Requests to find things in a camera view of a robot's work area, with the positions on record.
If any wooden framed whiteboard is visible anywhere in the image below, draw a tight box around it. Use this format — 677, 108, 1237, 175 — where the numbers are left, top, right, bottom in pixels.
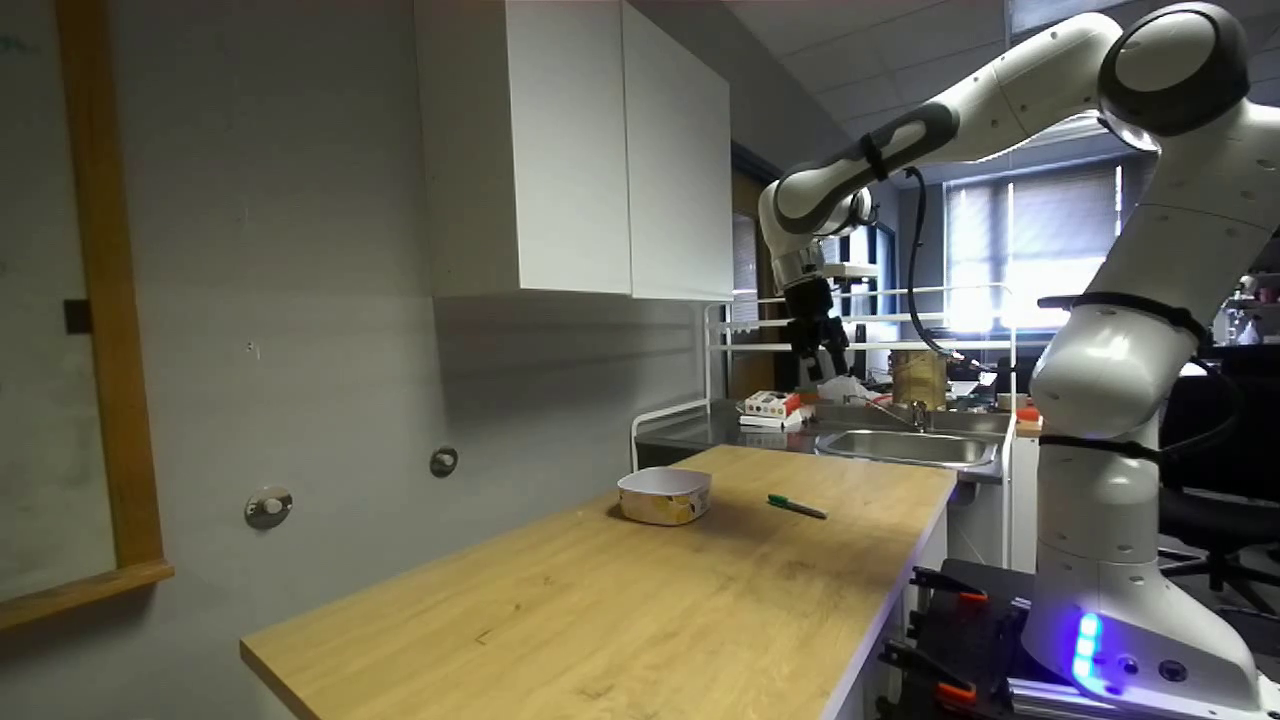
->
0, 0, 173, 641

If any white wall cabinet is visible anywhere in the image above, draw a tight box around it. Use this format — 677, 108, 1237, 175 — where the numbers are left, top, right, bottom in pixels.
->
416, 0, 730, 301

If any black orange clamp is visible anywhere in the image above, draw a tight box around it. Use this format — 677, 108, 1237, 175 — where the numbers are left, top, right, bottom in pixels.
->
877, 562, 1028, 720

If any metal wall knob left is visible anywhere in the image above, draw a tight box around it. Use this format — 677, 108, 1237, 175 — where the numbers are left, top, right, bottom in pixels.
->
242, 487, 293, 534

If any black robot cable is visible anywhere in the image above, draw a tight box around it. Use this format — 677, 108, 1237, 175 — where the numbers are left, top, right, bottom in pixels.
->
898, 164, 958, 359

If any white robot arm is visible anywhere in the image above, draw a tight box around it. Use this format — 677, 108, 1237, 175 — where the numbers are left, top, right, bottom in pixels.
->
754, 0, 1280, 720

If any green Sharpie marker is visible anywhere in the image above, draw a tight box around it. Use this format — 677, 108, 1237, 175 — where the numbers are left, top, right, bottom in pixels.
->
768, 494, 826, 521

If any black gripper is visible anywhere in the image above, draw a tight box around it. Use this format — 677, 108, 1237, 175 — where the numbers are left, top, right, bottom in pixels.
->
785, 279, 846, 385

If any stainless steel sink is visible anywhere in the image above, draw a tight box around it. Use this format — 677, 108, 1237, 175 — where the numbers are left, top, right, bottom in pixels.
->
811, 427, 1001, 475

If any metal wall knob right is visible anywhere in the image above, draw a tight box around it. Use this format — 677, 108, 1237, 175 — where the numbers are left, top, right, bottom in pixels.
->
428, 450, 461, 480

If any round metal tin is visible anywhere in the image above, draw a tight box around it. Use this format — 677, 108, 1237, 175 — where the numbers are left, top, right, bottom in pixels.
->
617, 467, 710, 528

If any brown paper bag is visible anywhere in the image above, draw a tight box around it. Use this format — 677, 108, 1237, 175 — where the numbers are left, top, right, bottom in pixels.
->
891, 348, 949, 412

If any metal wall knob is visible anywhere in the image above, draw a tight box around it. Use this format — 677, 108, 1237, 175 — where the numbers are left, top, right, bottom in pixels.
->
428, 450, 461, 480
242, 487, 293, 534

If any black office chair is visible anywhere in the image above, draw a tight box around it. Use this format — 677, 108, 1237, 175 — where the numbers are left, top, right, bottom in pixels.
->
1158, 345, 1280, 611

